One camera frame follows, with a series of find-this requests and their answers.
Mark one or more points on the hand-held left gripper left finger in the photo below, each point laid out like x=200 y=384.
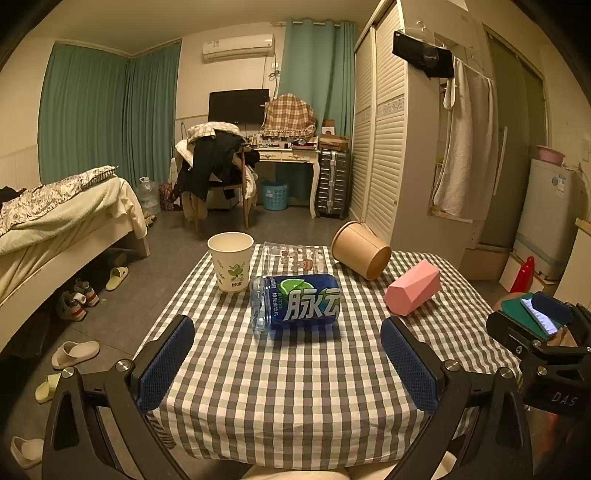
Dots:
x=166 y=364

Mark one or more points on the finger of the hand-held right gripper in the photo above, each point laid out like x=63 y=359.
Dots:
x=551 y=308

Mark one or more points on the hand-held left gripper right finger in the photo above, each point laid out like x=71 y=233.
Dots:
x=411 y=364

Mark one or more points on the blue labelled water bottle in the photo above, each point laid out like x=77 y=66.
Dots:
x=298 y=301

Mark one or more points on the white paper cup green print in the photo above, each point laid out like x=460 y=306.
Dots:
x=229 y=262

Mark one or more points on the brown paper cup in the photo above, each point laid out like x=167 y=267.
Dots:
x=360 y=251

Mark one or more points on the clear glass cup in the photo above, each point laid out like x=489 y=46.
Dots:
x=288 y=258

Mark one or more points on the green book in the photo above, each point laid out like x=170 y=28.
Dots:
x=519 y=316

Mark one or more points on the red plastic bottle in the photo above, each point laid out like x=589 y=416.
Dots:
x=522 y=274

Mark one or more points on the pink hexagonal box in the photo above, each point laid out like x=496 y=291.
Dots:
x=413 y=287

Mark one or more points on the white washing machine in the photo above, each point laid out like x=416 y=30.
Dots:
x=545 y=217

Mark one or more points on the beige slipper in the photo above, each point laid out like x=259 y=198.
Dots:
x=74 y=353

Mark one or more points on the yellow-green slipper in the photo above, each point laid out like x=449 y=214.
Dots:
x=46 y=387
x=116 y=278

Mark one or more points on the grey sneaker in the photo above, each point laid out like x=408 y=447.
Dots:
x=87 y=291
x=71 y=307

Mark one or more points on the grey checkered tablecloth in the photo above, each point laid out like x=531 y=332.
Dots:
x=295 y=392

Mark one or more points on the pink basin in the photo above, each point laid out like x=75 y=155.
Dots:
x=549 y=153

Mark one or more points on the white slipper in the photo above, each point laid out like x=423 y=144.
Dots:
x=25 y=452

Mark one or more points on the bed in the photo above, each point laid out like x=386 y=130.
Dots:
x=60 y=235

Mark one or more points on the clear water jug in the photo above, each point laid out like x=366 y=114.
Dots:
x=148 y=196

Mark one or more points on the glass door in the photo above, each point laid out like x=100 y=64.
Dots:
x=508 y=138

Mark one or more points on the wooden chair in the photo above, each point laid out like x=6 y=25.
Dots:
x=240 y=194

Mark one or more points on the white towel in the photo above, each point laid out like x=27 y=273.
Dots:
x=464 y=143

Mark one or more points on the silver suitcase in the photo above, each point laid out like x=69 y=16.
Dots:
x=332 y=182

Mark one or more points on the blue laundry basket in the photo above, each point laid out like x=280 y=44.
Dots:
x=275 y=194

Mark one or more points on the patterned grey blanket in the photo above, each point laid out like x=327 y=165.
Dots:
x=41 y=201

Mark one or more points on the chair with clothes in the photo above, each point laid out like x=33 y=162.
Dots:
x=210 y=159

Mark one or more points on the white dressing desk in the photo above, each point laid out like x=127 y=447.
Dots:
x=288 y=159

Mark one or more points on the white slatted wardrobe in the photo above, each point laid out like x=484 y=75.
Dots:
x=385 y=124

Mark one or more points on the green window curtain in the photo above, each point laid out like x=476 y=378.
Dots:
x=316 y=69
x=99 y=117

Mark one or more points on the black television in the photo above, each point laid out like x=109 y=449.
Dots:
x=233 y=107

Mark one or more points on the plaid cloth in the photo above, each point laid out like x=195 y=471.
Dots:
x=290 y=115

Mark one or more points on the black hanging bag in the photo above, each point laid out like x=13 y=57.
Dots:
x=422 y=53

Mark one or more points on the white air conditioner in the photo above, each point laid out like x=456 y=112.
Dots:
x=238 y=47

